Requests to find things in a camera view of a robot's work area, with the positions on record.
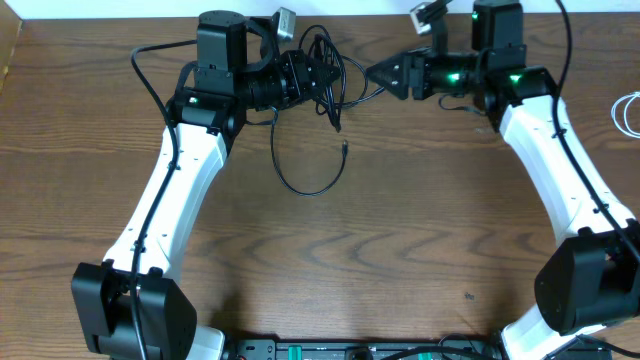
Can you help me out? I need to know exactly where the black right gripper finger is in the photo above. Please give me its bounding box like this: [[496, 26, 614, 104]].
[[368, 51, 411, 73], [367, 67, 409, 100]]

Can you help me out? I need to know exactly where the white USB cable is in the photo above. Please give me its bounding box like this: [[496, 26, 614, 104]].
[[610, 90, 640, 140]]

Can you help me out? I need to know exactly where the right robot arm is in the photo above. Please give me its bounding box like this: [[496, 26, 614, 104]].
[[367, 1, 639, 359]]

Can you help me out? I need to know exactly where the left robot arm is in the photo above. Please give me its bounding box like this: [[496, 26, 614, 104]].
[[71, 8, 339, 359]]

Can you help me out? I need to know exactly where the cardboard box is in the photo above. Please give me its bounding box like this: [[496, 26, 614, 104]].
[[0, 0, 23, 88]]

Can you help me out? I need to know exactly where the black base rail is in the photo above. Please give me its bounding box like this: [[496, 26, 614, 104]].
[[221, 336, 507, 360]]

